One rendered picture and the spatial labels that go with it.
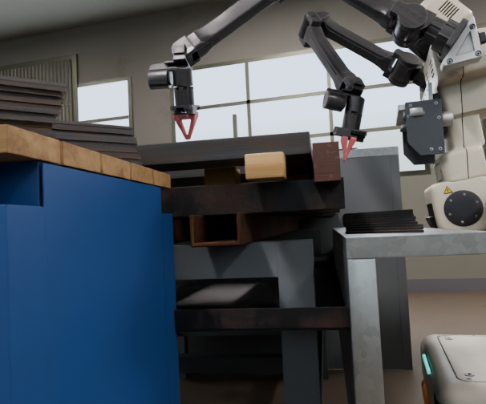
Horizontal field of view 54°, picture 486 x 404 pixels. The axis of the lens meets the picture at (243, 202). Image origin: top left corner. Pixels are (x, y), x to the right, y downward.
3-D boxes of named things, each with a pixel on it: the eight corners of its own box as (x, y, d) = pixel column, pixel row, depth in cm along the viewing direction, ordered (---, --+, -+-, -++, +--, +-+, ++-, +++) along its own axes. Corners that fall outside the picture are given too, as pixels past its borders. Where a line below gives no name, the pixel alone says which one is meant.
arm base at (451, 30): (469, 18, 123) (462, 35, 135) (441, 4, 125) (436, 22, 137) (449, 48, 124) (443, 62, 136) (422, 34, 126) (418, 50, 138)
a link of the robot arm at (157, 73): (184, 39, 137) (192, 55, 145) (146, 43, 138) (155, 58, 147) (184, 78, 134) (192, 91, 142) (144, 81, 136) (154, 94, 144)
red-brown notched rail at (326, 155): (313, 182, 73) (312, 143, 73) (321, 209, 232) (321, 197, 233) (341, 180, 72) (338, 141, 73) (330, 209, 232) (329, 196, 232)
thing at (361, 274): (362, 513, 66) (346, 259, 68) (337, 321, 194) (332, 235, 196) (391, 515, 65) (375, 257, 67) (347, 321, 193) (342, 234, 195)
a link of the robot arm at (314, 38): (317, 10, 176) (308, 37, 185) (303, 10, 174) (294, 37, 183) (370, 83, 152) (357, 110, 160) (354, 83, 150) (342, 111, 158)
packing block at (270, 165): (245, 179, 73) (244, 154, 73) (250, 182, 78) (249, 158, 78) (284, 176, 72) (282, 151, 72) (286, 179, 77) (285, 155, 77)
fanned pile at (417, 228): (348, 236, 78) (346, 211, 78) (340, 231, 116) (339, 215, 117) (427, 232, 76) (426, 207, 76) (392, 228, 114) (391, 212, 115)
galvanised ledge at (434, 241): (346, 259, 68) (345, 237, 68) (332, 235, 196) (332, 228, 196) (498, 253, 64) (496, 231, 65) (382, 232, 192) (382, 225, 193)
